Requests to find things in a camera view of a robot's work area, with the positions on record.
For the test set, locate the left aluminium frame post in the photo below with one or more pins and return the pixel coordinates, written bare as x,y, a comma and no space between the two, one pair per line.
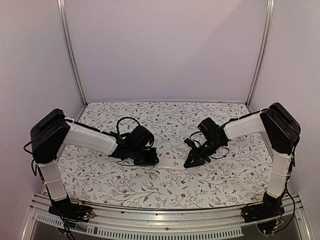
70,52

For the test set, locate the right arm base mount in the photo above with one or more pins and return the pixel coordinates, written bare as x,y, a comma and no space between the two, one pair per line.
266,217

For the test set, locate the aluminium frame post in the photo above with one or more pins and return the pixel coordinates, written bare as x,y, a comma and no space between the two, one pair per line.
262,51
70,52

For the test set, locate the perforated white cable duct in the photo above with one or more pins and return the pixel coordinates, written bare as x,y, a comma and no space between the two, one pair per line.
155,233

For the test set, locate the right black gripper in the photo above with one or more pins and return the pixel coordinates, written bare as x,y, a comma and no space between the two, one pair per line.
202,152

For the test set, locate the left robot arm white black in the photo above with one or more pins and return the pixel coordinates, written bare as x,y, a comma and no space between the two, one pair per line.
56,130

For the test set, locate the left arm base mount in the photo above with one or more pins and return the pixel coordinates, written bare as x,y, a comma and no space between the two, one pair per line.
75,212

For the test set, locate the floral table mat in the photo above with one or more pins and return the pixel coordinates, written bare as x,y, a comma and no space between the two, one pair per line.
237,175

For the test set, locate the front aluminium rail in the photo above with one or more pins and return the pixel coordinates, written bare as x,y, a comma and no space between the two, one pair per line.
200,218

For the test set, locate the white remote control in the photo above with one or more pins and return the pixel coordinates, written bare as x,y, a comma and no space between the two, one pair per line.
170,165

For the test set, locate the right aluminium frame post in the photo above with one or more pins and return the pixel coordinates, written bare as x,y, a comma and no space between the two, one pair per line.
262,51

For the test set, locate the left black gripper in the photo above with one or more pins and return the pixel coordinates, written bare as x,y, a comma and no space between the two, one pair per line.
153,161

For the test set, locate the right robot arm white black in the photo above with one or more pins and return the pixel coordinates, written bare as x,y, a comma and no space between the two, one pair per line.
279,130

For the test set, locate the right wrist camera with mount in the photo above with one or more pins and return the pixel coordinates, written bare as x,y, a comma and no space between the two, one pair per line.
191,143

